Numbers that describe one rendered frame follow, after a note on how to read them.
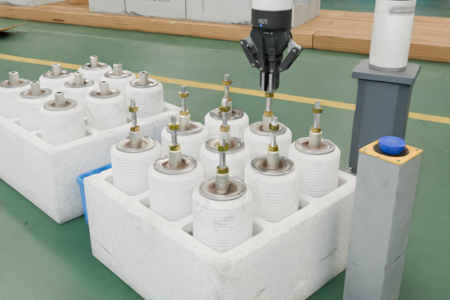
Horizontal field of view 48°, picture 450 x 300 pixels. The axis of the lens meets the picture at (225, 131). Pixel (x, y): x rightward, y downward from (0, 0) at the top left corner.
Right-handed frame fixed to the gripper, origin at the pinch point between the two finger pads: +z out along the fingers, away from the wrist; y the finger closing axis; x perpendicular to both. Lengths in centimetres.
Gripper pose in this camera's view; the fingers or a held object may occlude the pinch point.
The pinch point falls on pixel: (269, 81)
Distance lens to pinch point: 99.1
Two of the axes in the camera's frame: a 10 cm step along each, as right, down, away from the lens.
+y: 8.2, 2.2, -5.3
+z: 0.0, 9.2, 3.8
